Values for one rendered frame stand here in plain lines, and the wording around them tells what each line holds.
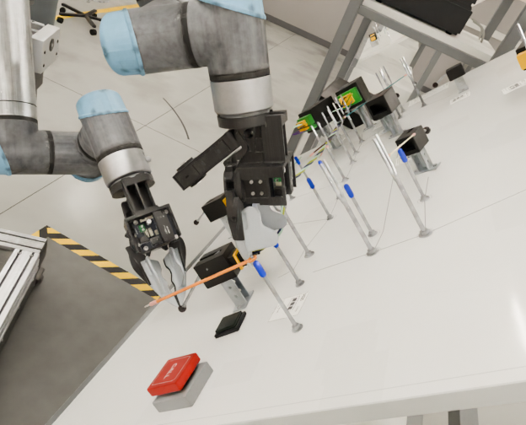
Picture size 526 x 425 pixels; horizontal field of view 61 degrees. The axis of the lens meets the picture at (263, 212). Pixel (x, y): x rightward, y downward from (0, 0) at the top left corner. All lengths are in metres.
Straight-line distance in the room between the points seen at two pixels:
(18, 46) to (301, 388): 0.67
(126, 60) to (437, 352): 0.45
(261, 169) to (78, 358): 1.47
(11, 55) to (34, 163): 0.17
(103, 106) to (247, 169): 0.29
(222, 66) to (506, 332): 0.39
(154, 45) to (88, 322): 1.59
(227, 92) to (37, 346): 1.55
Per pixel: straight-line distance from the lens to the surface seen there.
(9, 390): 1.85
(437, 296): 0.47
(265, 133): 0.56
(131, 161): 0.72
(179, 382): 0.54
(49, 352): 1.93
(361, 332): 0.48
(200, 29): 0.54
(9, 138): 0.81
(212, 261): 0.65
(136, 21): 0.57
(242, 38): 0.53
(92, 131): 0.75
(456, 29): 1.58
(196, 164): 0.60
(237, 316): 0.64
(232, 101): 0.54
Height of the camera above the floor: 1.58
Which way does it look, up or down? 33 degrees down
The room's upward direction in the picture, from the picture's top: 24 degrees clockwise
